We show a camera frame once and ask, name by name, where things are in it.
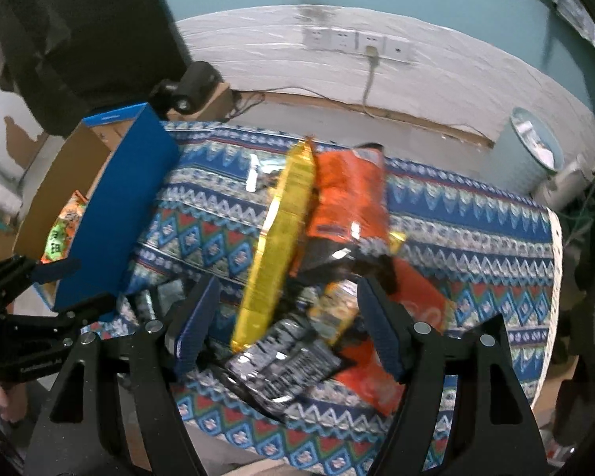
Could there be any small orange snack packet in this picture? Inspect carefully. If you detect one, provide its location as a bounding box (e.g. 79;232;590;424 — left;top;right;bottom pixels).
307;280;363;345

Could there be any black and silver snack packet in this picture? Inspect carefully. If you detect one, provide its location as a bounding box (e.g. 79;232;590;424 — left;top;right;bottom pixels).
218;315;345;417

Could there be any grey plug with cable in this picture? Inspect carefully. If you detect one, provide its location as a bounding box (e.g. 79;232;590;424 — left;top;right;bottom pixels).
361;46;380;116

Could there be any black floor cable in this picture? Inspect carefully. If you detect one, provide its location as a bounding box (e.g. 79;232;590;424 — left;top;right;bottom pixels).
230;90;267;116

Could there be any white crumpled bag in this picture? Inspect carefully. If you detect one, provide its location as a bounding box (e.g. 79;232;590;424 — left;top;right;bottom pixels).
0;181;21;215

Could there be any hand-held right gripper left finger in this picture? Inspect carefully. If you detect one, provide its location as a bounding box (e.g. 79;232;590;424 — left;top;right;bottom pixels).
24;274;222;476

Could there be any green and orange snack packet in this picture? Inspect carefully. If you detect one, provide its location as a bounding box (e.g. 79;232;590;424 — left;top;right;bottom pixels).
40;191;89;263

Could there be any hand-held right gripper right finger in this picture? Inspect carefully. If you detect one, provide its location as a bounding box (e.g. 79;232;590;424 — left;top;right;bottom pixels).
355;275;551;476

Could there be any red snack packet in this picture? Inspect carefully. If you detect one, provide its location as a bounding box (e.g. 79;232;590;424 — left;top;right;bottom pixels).
334;258;457;417

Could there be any orange snack bag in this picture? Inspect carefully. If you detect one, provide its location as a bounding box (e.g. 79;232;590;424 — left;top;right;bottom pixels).
297;143;407;278

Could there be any white pipe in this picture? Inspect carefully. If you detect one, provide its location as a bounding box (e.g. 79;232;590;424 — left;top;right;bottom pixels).
533;159;595;209

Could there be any blue cardboard box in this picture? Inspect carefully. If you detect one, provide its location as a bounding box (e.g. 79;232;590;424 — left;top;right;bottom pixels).
12;103;182;314

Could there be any person's left hand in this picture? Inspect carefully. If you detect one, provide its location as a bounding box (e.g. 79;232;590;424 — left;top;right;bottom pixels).
0;379;28;424

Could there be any small brown cardboard box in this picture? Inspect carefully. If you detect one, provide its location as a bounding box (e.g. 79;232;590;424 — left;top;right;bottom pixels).
166;82;234;122

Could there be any yellow snack packet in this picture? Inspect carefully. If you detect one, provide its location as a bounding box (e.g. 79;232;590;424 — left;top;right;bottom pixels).
229;137;317;353

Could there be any white wall socket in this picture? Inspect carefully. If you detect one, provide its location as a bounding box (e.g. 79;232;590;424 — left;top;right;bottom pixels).
330;30;358;53
355;32;385;58
303;27;331;51
383;36;412;63

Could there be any brown cardboard sheet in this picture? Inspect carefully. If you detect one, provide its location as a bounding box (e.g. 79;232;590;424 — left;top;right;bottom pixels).
534;357;582;418

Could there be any dark snack packet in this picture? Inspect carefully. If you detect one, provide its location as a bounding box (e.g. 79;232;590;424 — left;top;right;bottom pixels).
134;280;186;323

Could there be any blue patterned tablecloth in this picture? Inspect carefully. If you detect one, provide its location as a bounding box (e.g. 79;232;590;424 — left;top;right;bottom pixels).
116;120;562;472

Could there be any pale blue waste bin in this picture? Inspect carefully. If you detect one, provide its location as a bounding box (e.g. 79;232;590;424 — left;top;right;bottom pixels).
494;107;566;194

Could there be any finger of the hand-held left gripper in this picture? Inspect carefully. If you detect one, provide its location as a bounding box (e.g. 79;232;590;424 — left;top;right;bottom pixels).
0;255;80;308
2;294;117;353

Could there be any dark cloth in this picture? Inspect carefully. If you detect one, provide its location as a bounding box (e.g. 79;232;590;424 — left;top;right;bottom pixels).
0;0;192;134

